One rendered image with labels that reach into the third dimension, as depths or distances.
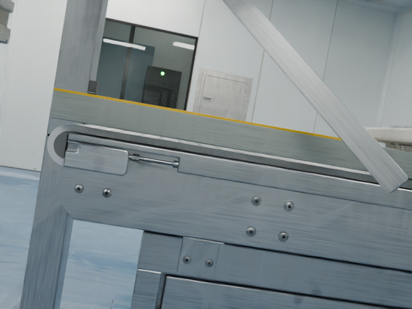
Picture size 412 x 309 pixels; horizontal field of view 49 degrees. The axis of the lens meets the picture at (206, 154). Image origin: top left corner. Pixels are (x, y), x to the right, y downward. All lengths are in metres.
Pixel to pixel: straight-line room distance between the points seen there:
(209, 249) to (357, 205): 0.19
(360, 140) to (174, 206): 0.22
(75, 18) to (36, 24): 4.90
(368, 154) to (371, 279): 0.24
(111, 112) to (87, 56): 0.32
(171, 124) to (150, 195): 0.09
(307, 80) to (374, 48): 6.05
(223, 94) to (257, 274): 5.12
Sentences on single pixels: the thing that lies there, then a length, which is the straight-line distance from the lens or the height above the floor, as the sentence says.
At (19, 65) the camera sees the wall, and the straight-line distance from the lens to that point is 5.71.
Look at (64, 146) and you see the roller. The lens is 0.55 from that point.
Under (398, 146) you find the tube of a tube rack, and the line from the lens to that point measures 0.80.
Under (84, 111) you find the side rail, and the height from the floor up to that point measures 0.90.
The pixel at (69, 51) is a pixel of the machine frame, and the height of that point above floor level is 1.00.
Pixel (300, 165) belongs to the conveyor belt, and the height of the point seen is 0.88.
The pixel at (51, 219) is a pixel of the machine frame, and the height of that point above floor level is 0.70.
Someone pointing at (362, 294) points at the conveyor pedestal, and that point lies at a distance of 0.66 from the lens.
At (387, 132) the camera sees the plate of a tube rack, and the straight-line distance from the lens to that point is 0.75.
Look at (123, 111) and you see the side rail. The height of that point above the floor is 0.91.
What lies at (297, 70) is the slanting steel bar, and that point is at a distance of 0.50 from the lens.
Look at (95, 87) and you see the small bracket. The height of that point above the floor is 0.95.
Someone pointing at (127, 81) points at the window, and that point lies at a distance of 5.59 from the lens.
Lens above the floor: 0.91
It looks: 3 degrees down
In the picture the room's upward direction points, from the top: 10 degrees clockwise
